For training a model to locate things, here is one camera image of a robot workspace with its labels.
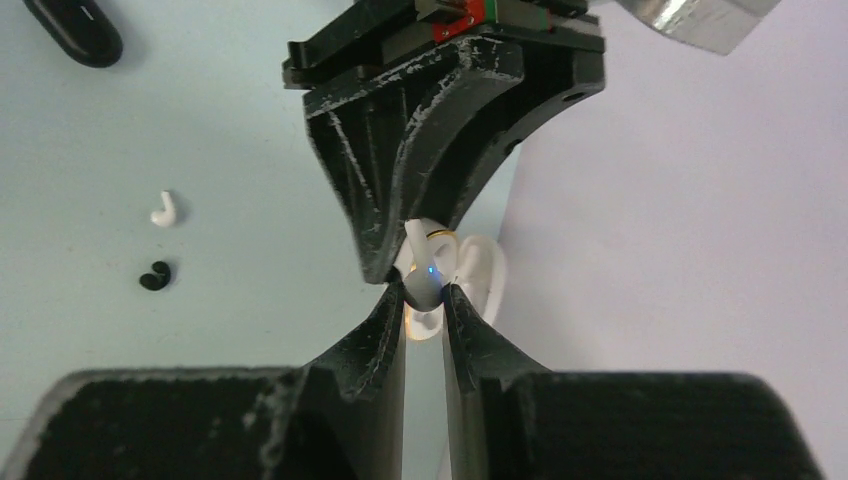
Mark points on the white earbud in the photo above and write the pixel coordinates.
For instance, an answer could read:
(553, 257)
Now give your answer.
(423, 285)
(167, 216)

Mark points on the black charging case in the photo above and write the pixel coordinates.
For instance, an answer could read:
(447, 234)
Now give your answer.
(81, 29)

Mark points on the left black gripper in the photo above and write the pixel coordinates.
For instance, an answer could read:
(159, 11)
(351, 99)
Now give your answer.
(425, 137)

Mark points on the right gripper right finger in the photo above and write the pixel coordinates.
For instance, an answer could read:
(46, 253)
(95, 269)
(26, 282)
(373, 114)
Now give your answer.
(510, 417)

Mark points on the black earbud near centre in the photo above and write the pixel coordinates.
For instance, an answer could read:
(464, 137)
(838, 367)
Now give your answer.
(157, 278)

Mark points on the white earbud charging case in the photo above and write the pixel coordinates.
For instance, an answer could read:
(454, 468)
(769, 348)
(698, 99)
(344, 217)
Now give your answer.
(476, 264)

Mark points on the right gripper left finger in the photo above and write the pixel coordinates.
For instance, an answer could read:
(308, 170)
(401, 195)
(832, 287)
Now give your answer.
(340, 416)

